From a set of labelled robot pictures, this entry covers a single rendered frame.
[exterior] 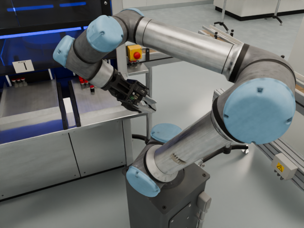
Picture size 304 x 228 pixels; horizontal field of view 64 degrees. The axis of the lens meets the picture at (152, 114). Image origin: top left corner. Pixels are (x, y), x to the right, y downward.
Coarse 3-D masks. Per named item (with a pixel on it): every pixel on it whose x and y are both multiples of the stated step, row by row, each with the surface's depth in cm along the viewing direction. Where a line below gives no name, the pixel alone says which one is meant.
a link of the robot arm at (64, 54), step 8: (64, 40) 60; (72, 40) 61; (56, 48) 63; (64, 48) 59; (72, 48) 60; (56, 56) 60; (64, 56) 60; (72, 56) 60; (64, 64) 62; (72, 64) 62; (80, 64) 61; (88, 64) 62; (96, 64) 64; (80, 72) 64; (88, 72) 64; (96, 72) 65; (88, 80) 67
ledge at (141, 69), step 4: (140, 64) 155; (128, 68) 151; (136, 68) 151; (140, 68) 151; (144, 68) 151; (128, 72) 146; (132, 72) 146; (136, 72) 147; (140, 72) 148; (144, 72) 149; (148, 72) 150
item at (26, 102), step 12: (36, 84) 135; (48, 84) 135; (12, 96) 125; (24, 96) 125; (36, 96) 125; (48, 96) 125; (0, 108) 113; (12, 108) 117; (24, 108) 117; (36, 108) 117; (48, 108) 111; (0, 120) 106; (12, 120) 108
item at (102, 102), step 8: (80, 88) 131; (96, 88) 131; (80, 96) 125; (88, 96) 125; (96, 96) 125; (104, 96) 125; (112, 96) 125; (80, 104) 119; (88, 104) 119; (96, 104) 119; (104, 104) 119; (112, 104) 119; (120, 104) 113; (80, 112) 114; (88, 112) 109; (96, 112) 111; (104, 112) 112; (112, 112) 114
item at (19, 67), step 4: (28, 60) 121; (16, 64) 120; (20, 64) 121; (28, 64) 122; (32, 64) 123; (16, 68) 121; (20, 68) 122; (24, 68) 122; (28, 68) 123; (32, 68) 124; (16, 72) 122; (20, 72) 123
